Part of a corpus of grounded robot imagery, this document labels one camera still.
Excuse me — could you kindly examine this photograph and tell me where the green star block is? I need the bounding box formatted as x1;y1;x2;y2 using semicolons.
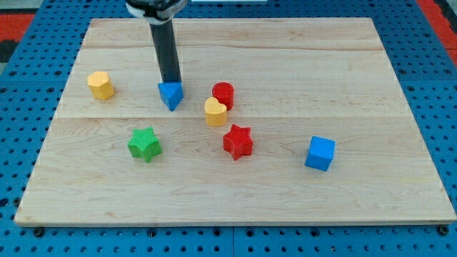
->
127;126;162;163

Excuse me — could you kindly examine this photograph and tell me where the yellow heart block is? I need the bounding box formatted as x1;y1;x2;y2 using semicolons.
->
204;97;227;127

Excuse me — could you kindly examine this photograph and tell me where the red star block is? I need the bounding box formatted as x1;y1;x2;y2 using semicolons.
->
223;124;253;161

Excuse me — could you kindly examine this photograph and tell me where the yellow hexagon block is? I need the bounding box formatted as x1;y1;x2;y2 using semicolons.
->
87;71;115;100

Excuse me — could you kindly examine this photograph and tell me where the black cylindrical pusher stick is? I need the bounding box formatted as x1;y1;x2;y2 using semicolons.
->
150;20;182;82

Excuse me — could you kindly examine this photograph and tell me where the wooden board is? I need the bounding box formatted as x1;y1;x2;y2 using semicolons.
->
15;18;456;227

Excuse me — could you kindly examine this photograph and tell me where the blue triangle block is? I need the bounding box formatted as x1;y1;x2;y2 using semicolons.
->
158;81;184;111

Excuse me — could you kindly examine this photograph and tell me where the red cylinder block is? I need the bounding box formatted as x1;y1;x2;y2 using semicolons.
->
212;81;235;111

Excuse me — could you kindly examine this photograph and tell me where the blue cube block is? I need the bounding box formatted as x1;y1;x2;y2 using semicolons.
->
305;136;336;171

